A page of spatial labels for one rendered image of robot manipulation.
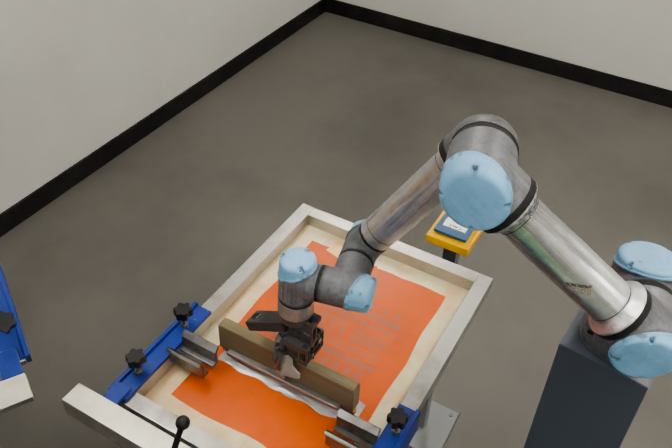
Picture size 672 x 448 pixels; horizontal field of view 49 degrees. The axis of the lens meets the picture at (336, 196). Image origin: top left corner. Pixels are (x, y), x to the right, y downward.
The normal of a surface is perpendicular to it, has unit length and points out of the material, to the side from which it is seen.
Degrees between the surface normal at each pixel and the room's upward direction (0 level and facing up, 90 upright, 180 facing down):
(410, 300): 0
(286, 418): 0
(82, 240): 0
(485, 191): 86
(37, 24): 90
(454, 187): 86
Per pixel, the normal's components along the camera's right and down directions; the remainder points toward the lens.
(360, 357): 0.04, -0.78
